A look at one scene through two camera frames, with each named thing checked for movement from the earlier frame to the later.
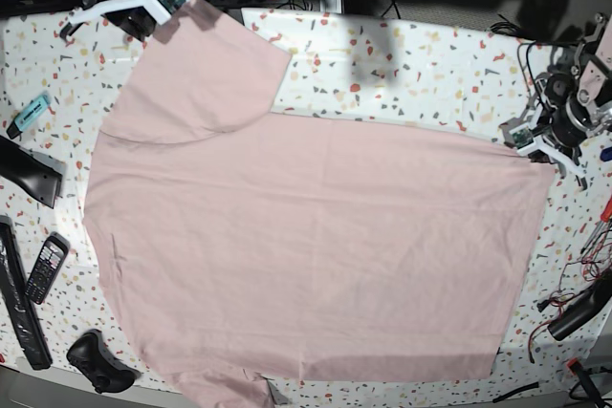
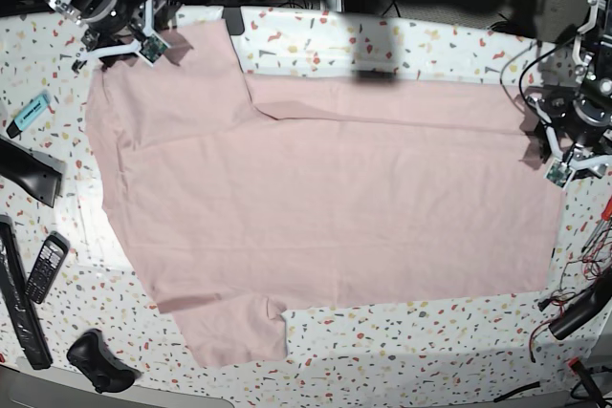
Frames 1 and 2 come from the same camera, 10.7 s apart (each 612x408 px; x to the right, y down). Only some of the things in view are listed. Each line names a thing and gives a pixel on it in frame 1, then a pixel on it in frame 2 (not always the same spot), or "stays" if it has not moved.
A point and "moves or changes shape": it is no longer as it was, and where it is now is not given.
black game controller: (91, 354) stays
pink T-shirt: (244, 245) moves or changes shape
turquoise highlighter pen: (27, 115) stays
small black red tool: (576, 367) stays
